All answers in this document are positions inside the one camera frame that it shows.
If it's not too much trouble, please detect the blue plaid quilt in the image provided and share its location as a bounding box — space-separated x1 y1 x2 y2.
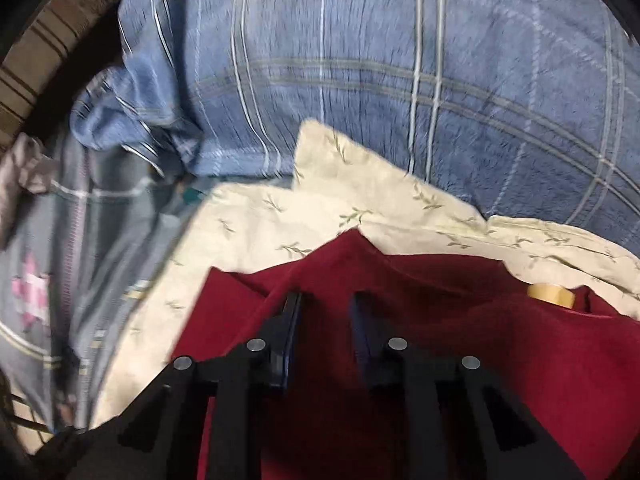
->
70 0 640 256

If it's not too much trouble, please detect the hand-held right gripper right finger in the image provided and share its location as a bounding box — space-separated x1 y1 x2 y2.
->
350 290 586 480

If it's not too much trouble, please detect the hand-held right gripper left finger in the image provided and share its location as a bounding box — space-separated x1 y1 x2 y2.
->
100 290 305 480

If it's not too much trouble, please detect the cream floral blanket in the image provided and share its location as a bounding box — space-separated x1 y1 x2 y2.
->
92 119 640 426

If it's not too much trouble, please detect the dark red sweater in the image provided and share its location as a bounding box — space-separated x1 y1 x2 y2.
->
172 227 640 480

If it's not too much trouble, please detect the grey crumpled cloth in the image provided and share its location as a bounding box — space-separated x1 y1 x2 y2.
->
0 132 56 248

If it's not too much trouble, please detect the brown striped floral bolster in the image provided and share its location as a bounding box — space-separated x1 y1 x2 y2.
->
0 0 138 151

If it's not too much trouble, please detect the grey star print bedsheet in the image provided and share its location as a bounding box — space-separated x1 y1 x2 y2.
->
0 125 221 433

